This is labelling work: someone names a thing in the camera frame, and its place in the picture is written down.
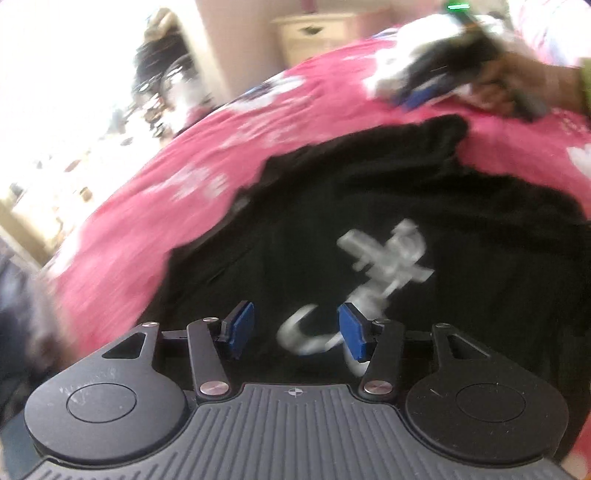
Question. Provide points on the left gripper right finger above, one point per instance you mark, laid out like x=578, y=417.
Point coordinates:
x=357, y=332

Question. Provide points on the pink floral blanket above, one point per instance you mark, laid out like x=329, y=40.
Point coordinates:
x=106, y=275

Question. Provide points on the white cloth pile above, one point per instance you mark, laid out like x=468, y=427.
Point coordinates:
x=406, y=50

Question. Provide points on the person's right hand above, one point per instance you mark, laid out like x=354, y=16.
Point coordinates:
x=562, y=87

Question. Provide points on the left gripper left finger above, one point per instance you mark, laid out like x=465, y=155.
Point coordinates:
x=236, y=330

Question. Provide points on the cream bedside cabinet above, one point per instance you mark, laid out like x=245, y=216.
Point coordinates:
x=306, y=36

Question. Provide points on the black garment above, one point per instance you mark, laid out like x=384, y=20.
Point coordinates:
x=510, y=260

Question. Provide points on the clothes on hanger rack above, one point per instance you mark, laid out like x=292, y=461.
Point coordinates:
x=168, y=90

